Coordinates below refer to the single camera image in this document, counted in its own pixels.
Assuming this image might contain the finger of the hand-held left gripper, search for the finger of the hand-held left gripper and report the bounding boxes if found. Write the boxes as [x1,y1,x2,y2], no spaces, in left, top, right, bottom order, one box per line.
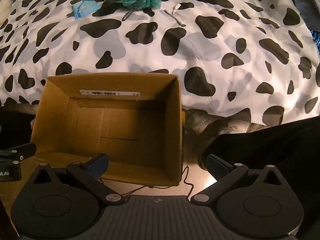
[0,142,37,161]

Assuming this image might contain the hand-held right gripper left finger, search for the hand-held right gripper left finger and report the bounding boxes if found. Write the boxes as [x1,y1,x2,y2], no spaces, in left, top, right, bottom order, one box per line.
[26,153,125,205]

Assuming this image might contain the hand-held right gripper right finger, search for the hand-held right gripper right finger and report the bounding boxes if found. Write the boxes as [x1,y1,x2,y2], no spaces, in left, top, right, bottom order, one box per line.
[190,154,290,205]

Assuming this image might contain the brown cardboard box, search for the brown cardboard box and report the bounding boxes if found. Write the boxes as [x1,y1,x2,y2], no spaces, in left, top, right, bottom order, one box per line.
[30,72,186,187]

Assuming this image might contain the white elastic band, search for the white elastic band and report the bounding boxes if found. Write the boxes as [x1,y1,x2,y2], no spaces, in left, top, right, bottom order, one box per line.
[164,3,187,27]

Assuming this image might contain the grey patterned cloth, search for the grey patterned cloth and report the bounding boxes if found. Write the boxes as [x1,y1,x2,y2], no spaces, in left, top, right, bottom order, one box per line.
[182,108,252,172]

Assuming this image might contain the person's black pants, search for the person's black pants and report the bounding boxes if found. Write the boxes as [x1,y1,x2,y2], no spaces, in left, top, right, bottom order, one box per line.
[199,116,320,230]

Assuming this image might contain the cow print blanket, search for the cow print blanket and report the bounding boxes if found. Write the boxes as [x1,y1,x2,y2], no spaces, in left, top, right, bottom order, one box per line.
[0,0,320,128]

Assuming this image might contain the cream quilt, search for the cream quilt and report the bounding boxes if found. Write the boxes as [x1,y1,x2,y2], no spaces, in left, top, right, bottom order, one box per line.
[0,0,17,29]

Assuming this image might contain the light blue packet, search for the light blue packet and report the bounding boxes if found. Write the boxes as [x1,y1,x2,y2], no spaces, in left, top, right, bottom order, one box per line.
[71,0,101,19]

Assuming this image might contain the black cable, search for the black cable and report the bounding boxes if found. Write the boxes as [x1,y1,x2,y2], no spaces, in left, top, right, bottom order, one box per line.
[100,166,195,198]

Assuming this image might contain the black strap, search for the black strap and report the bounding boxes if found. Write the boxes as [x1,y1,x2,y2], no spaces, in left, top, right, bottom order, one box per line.
[94,0,121,16]

